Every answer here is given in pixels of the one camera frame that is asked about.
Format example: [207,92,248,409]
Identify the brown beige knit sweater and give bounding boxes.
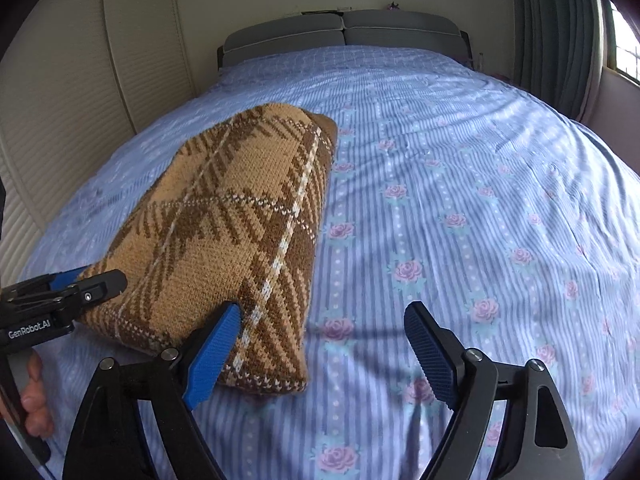
[81,103,337,394]

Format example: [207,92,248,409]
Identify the person's left hand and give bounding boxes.
[21,350,54,439]

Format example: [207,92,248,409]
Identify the cream louvered wardrobe doors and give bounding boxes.
[1,0,195,284]

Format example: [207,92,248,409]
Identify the blue floral striped bedsheet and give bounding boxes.
[23,47,639,479]

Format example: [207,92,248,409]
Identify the green curtain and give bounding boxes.
[513,0,603,120]

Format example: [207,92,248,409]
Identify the window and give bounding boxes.
[604,0,639,84]

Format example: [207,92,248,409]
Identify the grey padded headboard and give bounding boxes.
[217,10,474,68]

